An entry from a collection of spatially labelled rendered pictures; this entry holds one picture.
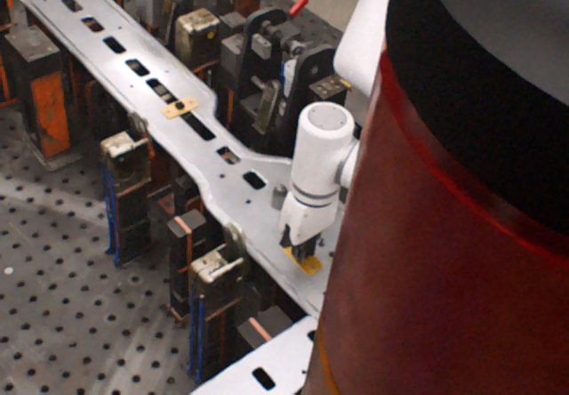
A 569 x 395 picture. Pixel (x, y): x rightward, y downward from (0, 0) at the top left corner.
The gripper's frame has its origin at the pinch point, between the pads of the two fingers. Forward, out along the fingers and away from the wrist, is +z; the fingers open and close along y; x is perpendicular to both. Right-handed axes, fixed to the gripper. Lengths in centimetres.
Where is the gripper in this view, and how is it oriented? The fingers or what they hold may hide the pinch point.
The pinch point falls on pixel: (303, 247)
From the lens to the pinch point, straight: 140.7
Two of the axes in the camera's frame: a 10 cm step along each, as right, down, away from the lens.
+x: 6.4, 5.9, -4.9
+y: -7.6, 4.1, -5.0
